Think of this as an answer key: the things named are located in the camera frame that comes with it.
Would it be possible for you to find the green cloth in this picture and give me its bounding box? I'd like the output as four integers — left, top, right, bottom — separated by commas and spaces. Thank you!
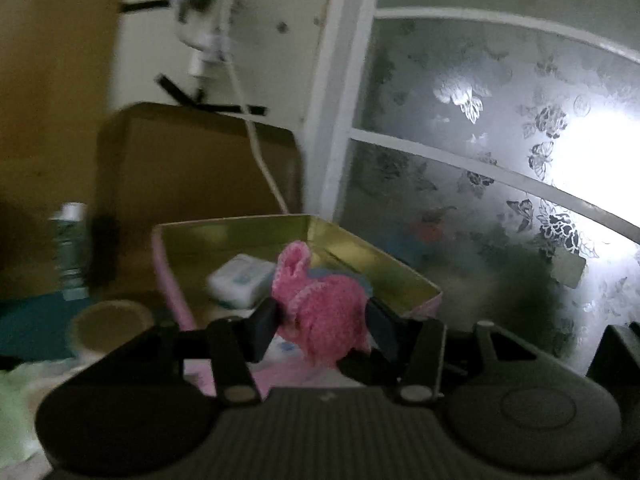
0, 361, 53, 468

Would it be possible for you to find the white power cable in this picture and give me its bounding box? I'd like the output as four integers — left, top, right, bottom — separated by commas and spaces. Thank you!
219, 0, 292, 216

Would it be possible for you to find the round nut can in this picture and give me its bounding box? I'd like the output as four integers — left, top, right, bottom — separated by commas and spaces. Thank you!
67, 300, 154, 362

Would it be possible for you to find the brown chair back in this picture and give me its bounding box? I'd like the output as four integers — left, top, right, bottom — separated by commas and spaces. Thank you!
90, 103, 281, 260

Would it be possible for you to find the frosted floral glass door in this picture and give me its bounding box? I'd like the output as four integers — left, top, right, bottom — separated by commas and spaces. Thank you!
305, 0, 639, 372

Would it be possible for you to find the pink knitted sock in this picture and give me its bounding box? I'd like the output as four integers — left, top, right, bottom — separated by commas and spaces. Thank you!
271, 240, 371, 367

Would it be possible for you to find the teal quilted mat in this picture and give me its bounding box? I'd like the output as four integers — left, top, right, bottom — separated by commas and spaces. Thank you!
1, 292, 94, 362

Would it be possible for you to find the white wall charger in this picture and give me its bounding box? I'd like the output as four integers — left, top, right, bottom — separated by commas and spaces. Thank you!
188, 32, 224, 79

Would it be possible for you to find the green drink carton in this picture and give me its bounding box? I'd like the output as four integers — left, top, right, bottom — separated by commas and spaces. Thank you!
50, 202, 89, 301

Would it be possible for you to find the white tissue pack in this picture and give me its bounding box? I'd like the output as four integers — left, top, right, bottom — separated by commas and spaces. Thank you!
206, 254, 276, 310

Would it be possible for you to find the pink tin box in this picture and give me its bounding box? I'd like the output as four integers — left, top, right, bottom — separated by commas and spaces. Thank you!
150, 212, 444, 396

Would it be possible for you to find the brown cardboard backdrop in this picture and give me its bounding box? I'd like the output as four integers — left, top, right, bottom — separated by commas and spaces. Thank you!
1, 0, 120, 297

